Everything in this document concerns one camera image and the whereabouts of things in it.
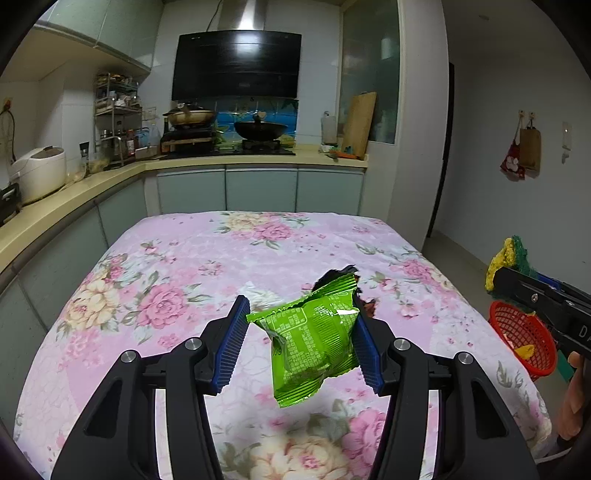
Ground green yellow scouring sponge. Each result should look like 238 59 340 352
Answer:
485 235 529 292

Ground metal spice rack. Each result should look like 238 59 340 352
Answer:
93 73 141 164

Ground frosted glass cabinet door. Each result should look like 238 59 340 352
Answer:
339 0 400 144

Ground grey kitchen base cabinets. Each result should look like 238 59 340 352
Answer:
0 167 365 333

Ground white rice cooker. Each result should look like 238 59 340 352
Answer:
9 146 68 205

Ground wooden cutting board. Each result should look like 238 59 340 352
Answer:
342 91 378 158

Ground beige pan with lid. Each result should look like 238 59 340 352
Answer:
161 104 218 130

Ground green snack packet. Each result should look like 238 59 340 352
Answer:
246 272 363 408

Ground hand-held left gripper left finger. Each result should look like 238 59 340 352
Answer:
50 294 252 480

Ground small orange green utensils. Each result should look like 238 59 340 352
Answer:
321 143 360 160

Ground black gas stove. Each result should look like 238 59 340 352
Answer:
240 138 296 155

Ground black crumpled wrapper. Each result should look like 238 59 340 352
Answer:
311 264 377 319

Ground person's right hand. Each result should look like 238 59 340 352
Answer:
554 352 591 441

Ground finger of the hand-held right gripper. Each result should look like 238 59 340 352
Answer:
536 275 591 319
493 267 566 328

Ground black range hood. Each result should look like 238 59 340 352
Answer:
172 0 302 101

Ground beige kitchen countertop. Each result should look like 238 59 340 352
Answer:
0 144 370 278

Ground pink floral blanket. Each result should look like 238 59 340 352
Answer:
13 210 552 480

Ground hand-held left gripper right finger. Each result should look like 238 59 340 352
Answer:
353 298 541 480

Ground red plastic basket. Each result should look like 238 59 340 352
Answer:
488 300 559 381

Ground red hanging bag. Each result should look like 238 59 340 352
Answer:
500 138 527 181

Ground black induction cooker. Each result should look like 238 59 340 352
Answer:
160 129 218 154

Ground black wok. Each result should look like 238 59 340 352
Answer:
233 113 289 143

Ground white crumpled tissue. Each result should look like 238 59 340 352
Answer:
238 284 278 311

